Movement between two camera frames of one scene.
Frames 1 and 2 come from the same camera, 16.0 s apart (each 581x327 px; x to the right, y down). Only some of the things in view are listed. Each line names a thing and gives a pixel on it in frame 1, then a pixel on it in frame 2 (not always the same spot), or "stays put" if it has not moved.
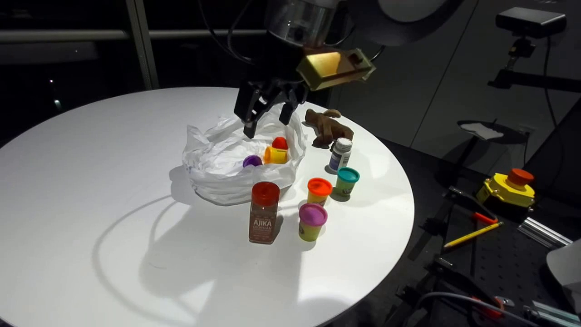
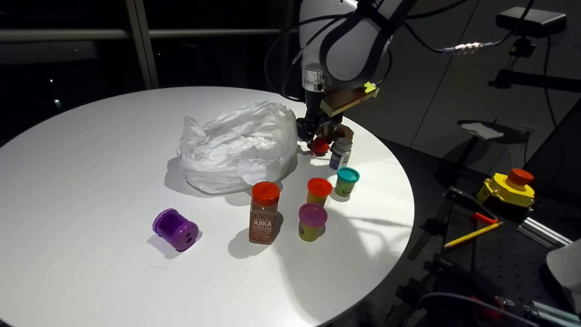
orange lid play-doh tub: x=319 y=190 stays put
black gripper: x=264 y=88 → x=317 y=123
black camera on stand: x=529 y=25 stays put
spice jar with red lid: x=264 y=212 stays put
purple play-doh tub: x=252 y=161 → x=177 y=230
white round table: x=101 y=226 stays put
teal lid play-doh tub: x=346 y=179 stays put
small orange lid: x=281 y=143 → x=321 y=146
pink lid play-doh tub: x=311 y=221 stays put
